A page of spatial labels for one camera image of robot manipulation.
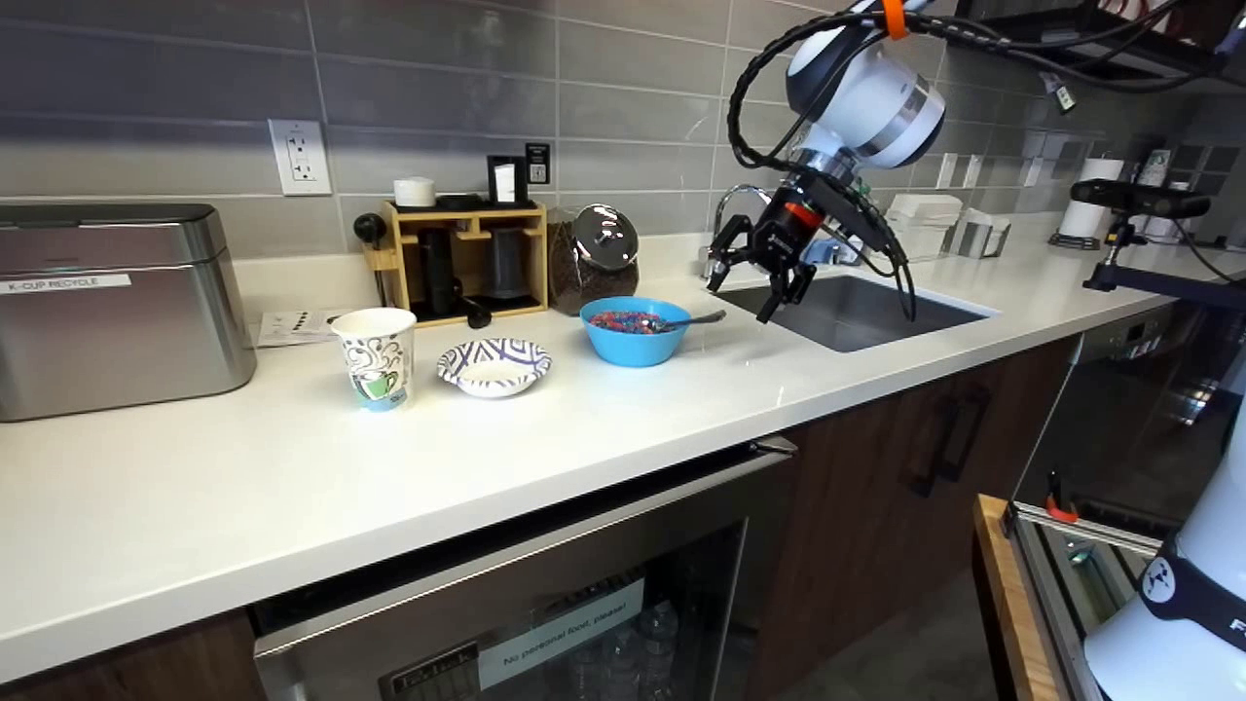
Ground white dish tray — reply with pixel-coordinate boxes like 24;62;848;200
880;192;966;266

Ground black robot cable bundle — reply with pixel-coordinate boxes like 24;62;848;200
721;0;1222;322

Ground dark wall shelf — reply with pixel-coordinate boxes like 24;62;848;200
949;0;1246;94

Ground dark wood base cabinet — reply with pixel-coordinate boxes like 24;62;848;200
750;331;1084;701
0;608;269;701

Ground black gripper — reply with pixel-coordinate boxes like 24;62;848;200
709;179;848;327

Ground small white cup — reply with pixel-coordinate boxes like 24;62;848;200
390;174;442;210

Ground patterned paper cup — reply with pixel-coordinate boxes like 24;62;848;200
327;303;419;418

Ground glass door beverage fridge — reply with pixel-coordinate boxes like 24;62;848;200
247;436;805;701

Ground black framed sign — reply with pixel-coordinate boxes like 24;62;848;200
484;150;532;210

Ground colourful cereal heap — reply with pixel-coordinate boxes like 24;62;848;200
593;303;684;337

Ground steel undermount sink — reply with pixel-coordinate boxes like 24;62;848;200
712;270;992;358

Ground white wall outlet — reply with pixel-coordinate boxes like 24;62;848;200
265;116;336;201

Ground white paper towel roll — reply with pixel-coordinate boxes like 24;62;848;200
1055;150;1128;245

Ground white paper sachets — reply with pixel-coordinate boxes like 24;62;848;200
252;303;347;349

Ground black round knob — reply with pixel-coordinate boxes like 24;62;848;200
352;210;395;253

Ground aluminium extrusion frame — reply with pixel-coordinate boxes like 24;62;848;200
1010;499;1175;701

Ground wooden coffee stand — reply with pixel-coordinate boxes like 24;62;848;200
368;194;552;322

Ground black camera on stand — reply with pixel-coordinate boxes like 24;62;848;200
1068;174;1246;297

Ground wire sponge rack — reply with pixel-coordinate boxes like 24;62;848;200
943;210;1020;259

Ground white blue-patterned bowl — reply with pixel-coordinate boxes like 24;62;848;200
431;336;556;403

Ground black cabinet handle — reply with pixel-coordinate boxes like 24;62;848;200
907;392;966;501
949;381;996;488

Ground glass jar with metal lid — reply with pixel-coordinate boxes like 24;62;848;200
551;200;645;320

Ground black coffee press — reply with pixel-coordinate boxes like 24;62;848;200
413;231;469;322
484;231;539;311

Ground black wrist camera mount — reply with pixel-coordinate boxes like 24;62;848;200
795;165;904;270

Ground blue bowl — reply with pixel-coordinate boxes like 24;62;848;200
578;290;699;368

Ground metal spoon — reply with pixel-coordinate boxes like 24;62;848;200
645;303;732;337

